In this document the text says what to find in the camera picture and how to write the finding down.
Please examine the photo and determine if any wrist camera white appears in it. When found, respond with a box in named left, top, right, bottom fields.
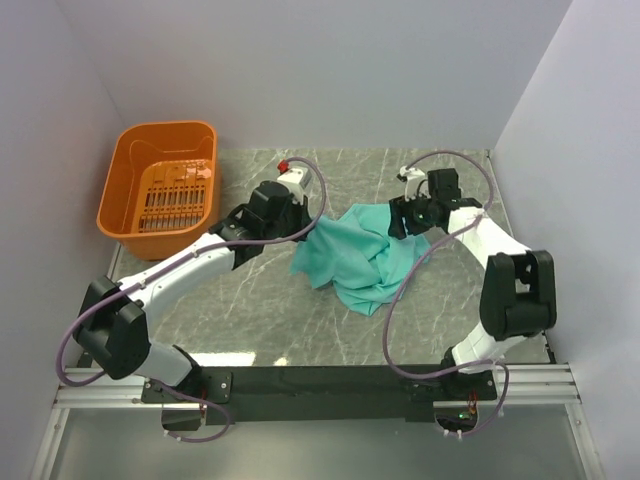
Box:
left=276, top=160, right=312, bottom=196
left=397, top=166, right=426, bottom=201

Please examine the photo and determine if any black base beam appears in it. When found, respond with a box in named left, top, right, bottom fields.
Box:
left=140, top=363, right=501, bottom=427

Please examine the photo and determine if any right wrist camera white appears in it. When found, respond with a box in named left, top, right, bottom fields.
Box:
left=397, top=166, right=426, bottom=201

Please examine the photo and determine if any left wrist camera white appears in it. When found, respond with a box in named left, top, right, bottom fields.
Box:
left=276, top=160, right=312, bottom=196

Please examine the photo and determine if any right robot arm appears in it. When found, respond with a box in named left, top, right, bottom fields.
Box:
left=388, top=167, right=557, bottom=399

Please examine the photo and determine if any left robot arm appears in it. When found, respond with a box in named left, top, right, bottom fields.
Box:
left=72, top=168, right=316, bottom=402

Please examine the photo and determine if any aluminium rail frame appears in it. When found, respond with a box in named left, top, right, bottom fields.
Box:
left=29, top=244, right=201, bottom=480

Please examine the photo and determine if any teal t shirt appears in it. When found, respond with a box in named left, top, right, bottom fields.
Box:
left=290, top=204, right=430, bottom=316

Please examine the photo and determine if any orange plastic basket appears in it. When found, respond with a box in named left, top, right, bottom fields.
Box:
left=96, top=121, right=222, bottom=261

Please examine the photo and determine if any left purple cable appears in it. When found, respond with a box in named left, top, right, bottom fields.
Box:
left=54, top=157, right=329, bottom=444

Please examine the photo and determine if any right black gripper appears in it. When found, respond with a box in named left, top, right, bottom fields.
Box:
left=387, top=189, right=437, bottom=241

